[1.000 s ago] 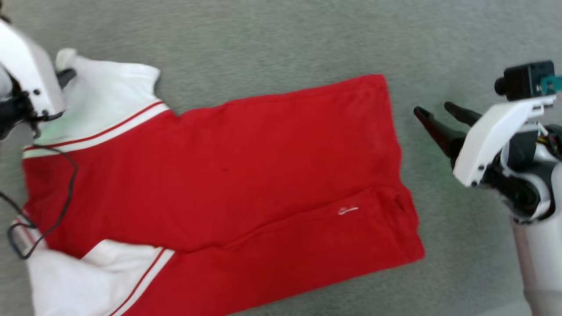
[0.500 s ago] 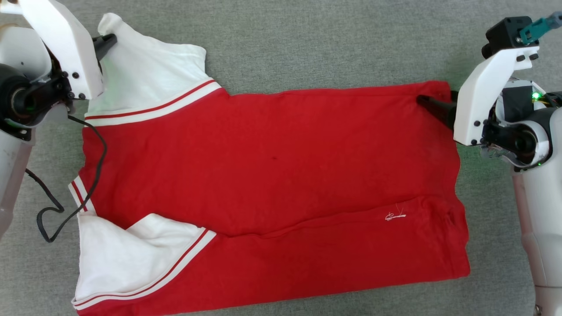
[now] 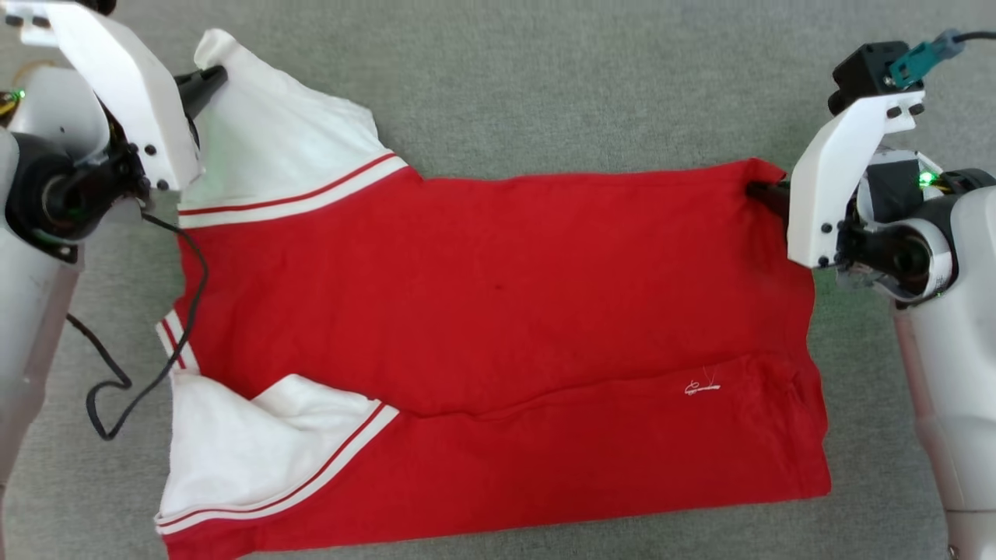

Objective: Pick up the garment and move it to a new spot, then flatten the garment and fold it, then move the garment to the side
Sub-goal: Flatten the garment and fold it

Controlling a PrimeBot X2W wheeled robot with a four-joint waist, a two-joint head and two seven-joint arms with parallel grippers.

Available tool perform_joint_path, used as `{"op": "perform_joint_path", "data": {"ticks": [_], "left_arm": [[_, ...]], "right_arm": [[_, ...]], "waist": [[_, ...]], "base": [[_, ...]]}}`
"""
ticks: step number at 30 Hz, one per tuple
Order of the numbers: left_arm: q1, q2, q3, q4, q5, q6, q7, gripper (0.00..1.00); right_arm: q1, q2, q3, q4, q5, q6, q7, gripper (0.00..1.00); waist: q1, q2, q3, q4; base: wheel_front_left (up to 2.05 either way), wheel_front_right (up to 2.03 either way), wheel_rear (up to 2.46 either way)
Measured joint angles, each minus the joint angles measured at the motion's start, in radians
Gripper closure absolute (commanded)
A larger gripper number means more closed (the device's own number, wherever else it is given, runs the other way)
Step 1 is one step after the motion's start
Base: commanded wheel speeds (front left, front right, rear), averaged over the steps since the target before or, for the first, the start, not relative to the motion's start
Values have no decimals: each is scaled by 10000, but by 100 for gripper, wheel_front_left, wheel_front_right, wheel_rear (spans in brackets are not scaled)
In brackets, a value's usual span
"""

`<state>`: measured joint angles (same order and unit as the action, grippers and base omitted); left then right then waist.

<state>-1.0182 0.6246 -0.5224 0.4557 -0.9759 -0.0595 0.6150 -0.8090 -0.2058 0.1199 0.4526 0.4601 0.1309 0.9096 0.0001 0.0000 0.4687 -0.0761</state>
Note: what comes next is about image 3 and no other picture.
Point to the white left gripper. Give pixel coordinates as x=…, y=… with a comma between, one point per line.
x=132, y=85

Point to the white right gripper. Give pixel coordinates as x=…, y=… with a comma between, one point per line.
x=825, y=194

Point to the red and white jersey shirt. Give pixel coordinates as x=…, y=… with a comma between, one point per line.
x=498, y=311

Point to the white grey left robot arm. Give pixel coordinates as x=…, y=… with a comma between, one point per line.
x=27, y=327

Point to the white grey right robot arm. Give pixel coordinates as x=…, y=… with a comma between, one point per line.
x=953, y=373

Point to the beige fabric cloth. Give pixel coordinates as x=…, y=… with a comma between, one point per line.
x=545, y=78

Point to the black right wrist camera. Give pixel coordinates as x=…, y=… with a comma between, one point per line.
x=864, y=70

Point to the teal right camera connector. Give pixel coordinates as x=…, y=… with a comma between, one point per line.
x=918, y=58

